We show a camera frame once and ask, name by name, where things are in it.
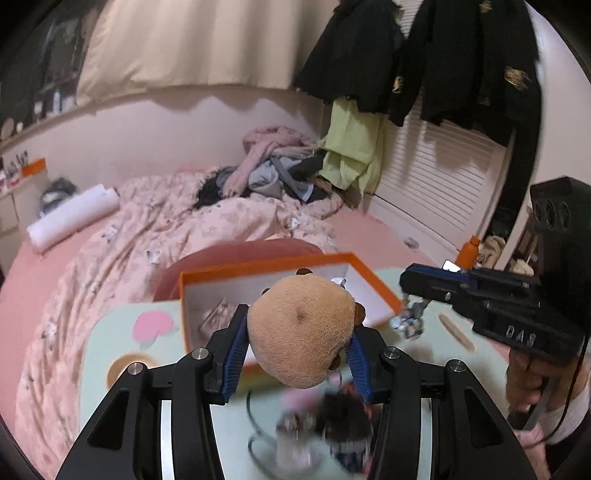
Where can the black hanging jacket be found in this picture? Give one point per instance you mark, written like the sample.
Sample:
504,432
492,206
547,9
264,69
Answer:
461,60
351,50

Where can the black garment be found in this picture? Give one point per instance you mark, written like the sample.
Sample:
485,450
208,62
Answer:
307,166

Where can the orange bottle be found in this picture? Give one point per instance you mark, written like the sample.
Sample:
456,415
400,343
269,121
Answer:
468,254

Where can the pink floral duvet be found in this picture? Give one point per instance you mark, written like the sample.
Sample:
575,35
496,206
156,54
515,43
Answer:
138,230

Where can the dark fluffy pompom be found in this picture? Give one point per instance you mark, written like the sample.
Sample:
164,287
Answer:
346,415

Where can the beige cloth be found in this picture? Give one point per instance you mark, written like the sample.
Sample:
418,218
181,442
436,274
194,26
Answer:
494,247

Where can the capybara plush toy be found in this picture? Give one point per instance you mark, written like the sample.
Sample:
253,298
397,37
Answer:
300,332

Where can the dark grey bag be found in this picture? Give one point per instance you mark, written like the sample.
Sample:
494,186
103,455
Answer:
57,191

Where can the clear plastic packet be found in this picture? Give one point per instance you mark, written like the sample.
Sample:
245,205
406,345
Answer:
217,316

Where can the orange cardboard box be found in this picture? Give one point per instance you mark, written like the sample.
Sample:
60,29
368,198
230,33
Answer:
258,272

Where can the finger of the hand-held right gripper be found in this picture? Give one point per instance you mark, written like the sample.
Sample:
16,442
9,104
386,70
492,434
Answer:
434,288
438,269

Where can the beige curtain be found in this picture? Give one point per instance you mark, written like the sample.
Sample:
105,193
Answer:
184,41

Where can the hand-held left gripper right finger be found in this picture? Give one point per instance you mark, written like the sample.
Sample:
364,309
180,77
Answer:
358,367

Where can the white paper roll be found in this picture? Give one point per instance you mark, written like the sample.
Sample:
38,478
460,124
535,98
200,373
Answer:
69,217

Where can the grey-blue garment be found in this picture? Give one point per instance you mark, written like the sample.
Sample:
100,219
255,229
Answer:
268,177

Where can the white louvered closet door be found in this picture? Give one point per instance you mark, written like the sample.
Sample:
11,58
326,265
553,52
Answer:
438,184

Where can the pile of clothes on bed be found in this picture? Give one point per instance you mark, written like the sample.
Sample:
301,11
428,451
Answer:
268,143

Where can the black fuzzy cloth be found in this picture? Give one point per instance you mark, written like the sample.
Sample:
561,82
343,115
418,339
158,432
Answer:
210,191

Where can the green cartoon lap table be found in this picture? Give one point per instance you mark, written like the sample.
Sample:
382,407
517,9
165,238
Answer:
115,332

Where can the person's right hand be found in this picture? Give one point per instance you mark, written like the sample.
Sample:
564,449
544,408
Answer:
524,383

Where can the pink bed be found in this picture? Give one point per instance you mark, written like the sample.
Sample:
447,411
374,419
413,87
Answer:
46,267

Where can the yellow-green garment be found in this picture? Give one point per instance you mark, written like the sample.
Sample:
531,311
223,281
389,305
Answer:
351,143

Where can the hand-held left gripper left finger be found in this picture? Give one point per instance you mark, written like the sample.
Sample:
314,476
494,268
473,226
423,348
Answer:
233,357

